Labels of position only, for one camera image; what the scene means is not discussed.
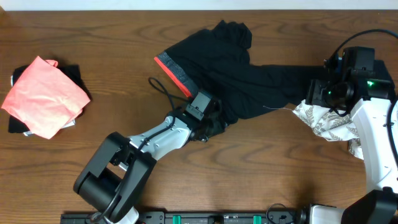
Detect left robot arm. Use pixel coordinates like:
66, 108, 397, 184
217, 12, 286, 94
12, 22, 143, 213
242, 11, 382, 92
73, 102, 226, 223

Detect black leggings with red waistband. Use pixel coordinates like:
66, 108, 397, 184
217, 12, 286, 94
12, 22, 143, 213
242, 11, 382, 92
155, 21, 327, 124

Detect white fern print cloth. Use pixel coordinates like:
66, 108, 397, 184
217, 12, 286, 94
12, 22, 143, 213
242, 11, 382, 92
292, 100, 364, 160

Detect black folded garment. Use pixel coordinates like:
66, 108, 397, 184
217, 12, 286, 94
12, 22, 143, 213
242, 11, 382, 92
8, 65, 92, 133

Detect left black cable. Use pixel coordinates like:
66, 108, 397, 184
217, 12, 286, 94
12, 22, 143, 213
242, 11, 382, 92
90, 77, 190, 224

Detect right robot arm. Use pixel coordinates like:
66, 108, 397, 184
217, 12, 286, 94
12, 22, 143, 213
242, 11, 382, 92
297, 47, 397, 223

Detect pink folded cloth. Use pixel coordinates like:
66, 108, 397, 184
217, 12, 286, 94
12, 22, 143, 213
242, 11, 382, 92
1, 57, 90, 139

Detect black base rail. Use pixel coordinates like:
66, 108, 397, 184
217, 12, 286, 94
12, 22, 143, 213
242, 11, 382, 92
60, 210, 312, 224

